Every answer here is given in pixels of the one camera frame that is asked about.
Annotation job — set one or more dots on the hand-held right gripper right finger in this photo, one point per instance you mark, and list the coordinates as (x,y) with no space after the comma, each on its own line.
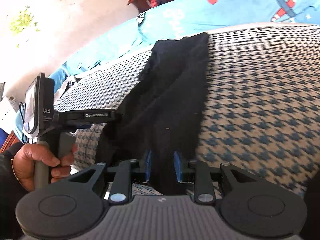
(178,167)

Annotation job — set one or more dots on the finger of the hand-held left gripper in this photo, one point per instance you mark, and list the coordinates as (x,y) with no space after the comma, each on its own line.
(118,117)

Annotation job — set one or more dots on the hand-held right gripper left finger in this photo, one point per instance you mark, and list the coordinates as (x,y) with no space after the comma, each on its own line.
(148,166)

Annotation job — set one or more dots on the black shirt with white stripes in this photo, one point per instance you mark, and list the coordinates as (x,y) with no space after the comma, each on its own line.
(175,92)

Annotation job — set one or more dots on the person's left hand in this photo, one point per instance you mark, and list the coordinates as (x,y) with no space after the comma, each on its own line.
(26,160)

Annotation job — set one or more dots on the houndstooth sofa mat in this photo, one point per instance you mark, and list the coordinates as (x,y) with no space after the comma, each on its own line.
(262,92)

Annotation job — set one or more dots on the blue printed sofa cover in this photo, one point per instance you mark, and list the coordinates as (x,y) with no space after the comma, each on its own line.
(237,10)

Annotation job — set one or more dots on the green leaves wall sticker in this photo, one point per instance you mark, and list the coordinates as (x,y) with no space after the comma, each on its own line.
(23,21)

